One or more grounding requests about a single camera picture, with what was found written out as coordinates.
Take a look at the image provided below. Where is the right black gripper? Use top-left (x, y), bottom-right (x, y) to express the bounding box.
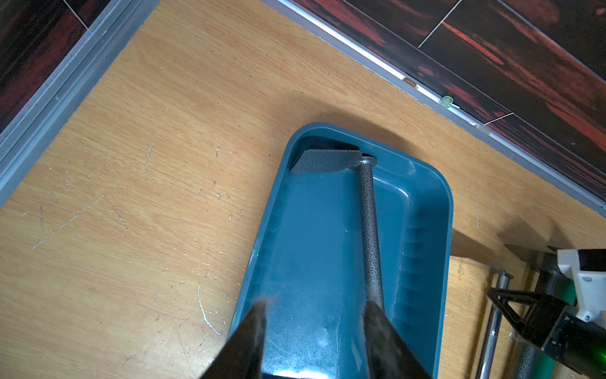
top-left (488, 288), bottom-right (605, 378)

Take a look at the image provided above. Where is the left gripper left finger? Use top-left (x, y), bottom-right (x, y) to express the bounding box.
top-left (200, 299), bottom-right (268, 378)

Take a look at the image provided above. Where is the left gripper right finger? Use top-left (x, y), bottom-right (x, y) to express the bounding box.
top-left (362, 300), bottom-right (431, 379)

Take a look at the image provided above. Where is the chrome hoe blue grip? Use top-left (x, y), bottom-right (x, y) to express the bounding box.
top-left (474, 267), bottom-right (513, 379)

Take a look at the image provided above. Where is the teal plastic storage tray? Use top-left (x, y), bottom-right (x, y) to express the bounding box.
top-left (231, 123), bottom-right (453, 378)

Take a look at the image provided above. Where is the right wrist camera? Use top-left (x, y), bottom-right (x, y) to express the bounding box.
top-left (556, 249), bottom-right (605, 328)

